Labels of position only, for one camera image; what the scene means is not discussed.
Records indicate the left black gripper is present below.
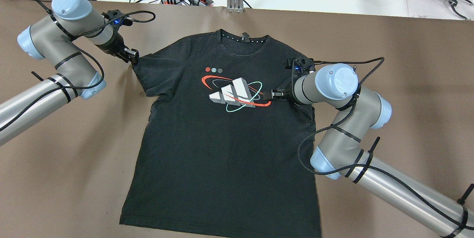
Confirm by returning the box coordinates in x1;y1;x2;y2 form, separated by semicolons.
104;34;139;64

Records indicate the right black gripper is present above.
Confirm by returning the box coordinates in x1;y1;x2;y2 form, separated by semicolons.
262;86;297;105

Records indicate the black printed t-shirt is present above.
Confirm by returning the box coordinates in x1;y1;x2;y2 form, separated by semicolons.
120;29;322;238

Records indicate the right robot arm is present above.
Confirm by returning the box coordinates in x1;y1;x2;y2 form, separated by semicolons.
264;60;473;238

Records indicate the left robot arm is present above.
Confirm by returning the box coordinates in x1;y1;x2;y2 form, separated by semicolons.
1;0;138;145

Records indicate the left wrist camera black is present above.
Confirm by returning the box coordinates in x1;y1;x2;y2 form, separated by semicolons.
101;9;133;27

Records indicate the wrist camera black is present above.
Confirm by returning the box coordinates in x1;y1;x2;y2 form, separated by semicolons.
284;57;316;80
101;9;133;27

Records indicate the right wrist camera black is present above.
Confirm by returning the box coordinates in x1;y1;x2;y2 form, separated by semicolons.
284;57;316;80

